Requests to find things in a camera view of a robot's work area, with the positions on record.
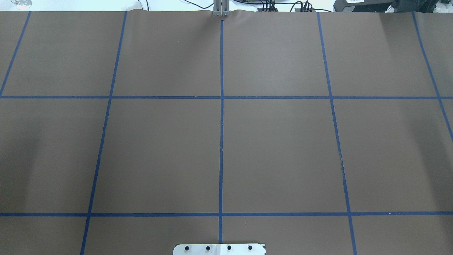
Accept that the aluminium frame post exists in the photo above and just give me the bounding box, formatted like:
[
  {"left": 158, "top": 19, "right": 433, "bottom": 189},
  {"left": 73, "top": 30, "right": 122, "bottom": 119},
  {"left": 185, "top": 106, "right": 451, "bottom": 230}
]
[{"left": 212, "top": 0, "right": 231, "bottom": 17}]

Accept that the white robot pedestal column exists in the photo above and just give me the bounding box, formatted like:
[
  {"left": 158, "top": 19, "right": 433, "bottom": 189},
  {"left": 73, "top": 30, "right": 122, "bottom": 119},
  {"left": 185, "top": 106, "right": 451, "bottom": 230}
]
[{"left": 173, "top": 243, "right": 266, "bottom": 255}]

